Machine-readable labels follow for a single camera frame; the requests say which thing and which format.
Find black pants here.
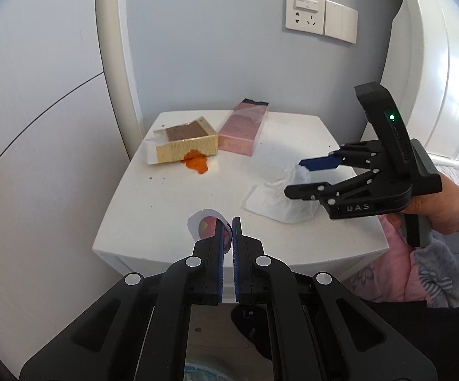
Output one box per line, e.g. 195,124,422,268
356,297,459,381

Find pink cardboard box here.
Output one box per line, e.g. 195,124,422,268
217,98,270,156

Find white light switch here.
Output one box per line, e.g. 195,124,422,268
323,0,359,44

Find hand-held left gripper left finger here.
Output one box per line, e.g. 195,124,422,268
19,217,232,381

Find orange peel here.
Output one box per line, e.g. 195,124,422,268
180,150,210,174

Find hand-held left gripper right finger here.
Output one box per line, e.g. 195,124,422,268
231,216,439,381

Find white nightstand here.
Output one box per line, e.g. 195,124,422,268
92,110,391,298

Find white wall socket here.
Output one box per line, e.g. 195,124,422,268
285,0,326,36

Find white tissue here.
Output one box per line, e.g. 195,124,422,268
245,162,321,224

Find pink blanket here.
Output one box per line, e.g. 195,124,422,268
356,218,429,304

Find person's right hand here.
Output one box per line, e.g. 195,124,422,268
403,175,459,241

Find trash can with blue bag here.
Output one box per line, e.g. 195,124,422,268
184,359,230,381

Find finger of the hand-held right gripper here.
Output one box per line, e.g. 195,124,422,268
299,141,386,172
284,167,389,208

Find white bed headboard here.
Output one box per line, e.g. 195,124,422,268
362,0,459,167

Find gold and brown box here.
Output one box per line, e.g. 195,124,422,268
147,116,219,166

